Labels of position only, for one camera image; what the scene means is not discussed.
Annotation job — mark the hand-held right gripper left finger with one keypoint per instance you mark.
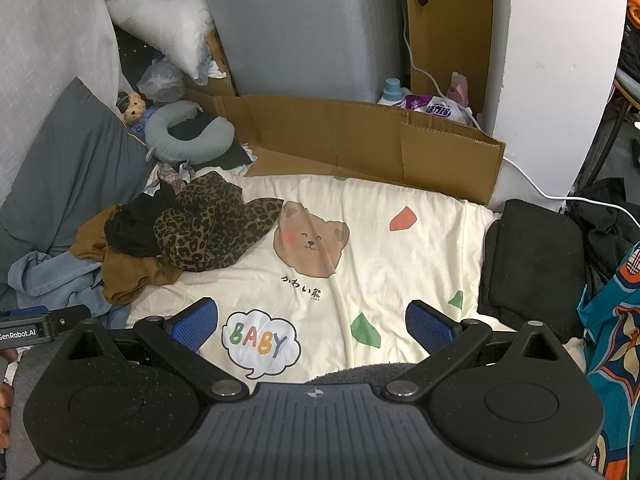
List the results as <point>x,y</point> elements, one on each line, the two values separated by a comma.
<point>195,322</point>

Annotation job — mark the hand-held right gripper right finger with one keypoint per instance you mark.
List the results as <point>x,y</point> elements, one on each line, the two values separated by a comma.
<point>430,327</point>

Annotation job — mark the leopard print pants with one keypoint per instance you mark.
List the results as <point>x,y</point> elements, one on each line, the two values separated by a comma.
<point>210,230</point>

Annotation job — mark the person's left hand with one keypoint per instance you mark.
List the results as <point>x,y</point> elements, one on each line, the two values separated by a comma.
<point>4,420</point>

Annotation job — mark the light blue denim garment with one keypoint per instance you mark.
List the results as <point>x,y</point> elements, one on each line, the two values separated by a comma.
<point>50,280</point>

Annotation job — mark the brown garment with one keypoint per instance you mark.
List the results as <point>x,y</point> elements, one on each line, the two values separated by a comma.
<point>130,275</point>

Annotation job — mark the cream printed blanket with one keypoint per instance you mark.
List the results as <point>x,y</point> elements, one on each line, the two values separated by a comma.
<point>375,260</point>

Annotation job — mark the black crumpled garment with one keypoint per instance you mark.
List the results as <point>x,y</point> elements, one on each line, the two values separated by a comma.
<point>135,230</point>

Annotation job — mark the folded black garment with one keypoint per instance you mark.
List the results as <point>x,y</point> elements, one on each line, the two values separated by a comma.
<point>535,270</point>

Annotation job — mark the floral cloth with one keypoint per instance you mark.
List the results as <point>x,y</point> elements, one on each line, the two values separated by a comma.
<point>170,175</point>

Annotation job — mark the black cloth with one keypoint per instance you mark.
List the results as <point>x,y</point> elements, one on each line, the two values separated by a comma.
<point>230,157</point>

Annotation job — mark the grey neck pillow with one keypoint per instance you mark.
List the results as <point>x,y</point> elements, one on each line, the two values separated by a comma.
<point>160,140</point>

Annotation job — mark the teal patterned jersey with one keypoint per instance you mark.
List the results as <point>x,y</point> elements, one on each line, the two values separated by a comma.
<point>615,350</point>

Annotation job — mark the black jacket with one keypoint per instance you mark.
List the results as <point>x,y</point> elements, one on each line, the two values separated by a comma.
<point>605,240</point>

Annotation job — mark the long folded cardboard sheet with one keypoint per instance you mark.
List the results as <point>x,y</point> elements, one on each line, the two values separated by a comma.
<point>350,135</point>

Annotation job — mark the purple white detergent bag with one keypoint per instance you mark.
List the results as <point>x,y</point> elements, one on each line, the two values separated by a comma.
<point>435,107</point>

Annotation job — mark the small teddy bear toy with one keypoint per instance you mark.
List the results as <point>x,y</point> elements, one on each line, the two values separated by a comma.
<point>134,109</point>

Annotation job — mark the detergent bottle with blue cap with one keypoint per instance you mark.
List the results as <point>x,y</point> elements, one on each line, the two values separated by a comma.
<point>392,92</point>

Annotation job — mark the pink pouch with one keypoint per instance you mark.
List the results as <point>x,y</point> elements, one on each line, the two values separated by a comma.
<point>457,90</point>

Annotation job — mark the clear plastic bag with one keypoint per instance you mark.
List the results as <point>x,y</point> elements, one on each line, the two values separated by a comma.
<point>160,82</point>

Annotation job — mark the small cardboard box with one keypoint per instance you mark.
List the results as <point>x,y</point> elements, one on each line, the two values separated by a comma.
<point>220,80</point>

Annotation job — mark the white pillow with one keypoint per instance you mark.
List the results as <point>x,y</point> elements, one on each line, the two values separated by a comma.
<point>160,20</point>

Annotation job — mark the grey suitcase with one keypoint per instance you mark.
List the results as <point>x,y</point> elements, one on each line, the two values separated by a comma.
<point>300,35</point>

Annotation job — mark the tall cardboard sheet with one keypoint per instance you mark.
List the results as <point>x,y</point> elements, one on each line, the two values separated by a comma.
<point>450,20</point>

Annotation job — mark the grey chair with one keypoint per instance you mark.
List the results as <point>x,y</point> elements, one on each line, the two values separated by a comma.
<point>630,87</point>

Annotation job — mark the orange cloth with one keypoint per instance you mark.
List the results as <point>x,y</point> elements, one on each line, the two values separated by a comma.
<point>635,10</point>

